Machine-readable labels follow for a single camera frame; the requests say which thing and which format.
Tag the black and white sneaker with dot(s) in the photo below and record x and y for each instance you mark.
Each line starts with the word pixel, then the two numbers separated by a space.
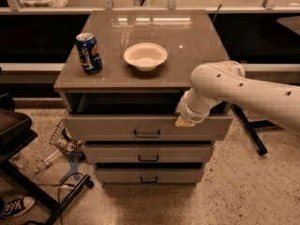
pixel 16 207

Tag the clear plastic bottle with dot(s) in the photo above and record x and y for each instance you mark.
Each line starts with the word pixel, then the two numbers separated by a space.
pixel 47 162

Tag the black stand base right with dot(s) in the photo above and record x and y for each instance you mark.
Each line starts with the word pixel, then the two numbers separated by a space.
pixel 252 126

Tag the grey bottom drawer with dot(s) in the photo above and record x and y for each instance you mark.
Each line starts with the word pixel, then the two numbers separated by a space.
pixel 113 176

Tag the grey top drawer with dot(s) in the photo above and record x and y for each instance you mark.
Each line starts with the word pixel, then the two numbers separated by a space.
pixel 138 117

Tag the black chair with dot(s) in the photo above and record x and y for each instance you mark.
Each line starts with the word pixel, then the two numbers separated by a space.
pixel 15 134

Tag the white paper bowl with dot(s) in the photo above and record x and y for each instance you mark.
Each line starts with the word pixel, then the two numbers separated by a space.
pixel 145 56

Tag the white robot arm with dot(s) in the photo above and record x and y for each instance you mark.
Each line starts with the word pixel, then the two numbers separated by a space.
pixel 212 83

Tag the wire mesh basket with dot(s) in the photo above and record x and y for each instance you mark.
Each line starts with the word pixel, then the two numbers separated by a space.
pixel 61 139

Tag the grey middle drawer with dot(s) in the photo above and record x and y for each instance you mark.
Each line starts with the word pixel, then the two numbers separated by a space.
pixel 135 153

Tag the black stand leg left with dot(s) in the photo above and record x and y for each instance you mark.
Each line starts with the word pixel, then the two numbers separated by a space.
pixel 70 197

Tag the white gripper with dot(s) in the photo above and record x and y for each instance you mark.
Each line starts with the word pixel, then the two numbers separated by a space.
pixel 191 113

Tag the blue soda can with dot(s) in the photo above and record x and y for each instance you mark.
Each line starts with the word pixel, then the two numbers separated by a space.
pixel 87 48

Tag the grey drawer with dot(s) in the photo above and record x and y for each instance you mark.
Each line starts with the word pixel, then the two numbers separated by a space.
pixel 135 153
pixel 113 176
pixel 138 117

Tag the grey drawer cabinet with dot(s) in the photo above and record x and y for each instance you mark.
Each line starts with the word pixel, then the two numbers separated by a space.
pixel 189 38

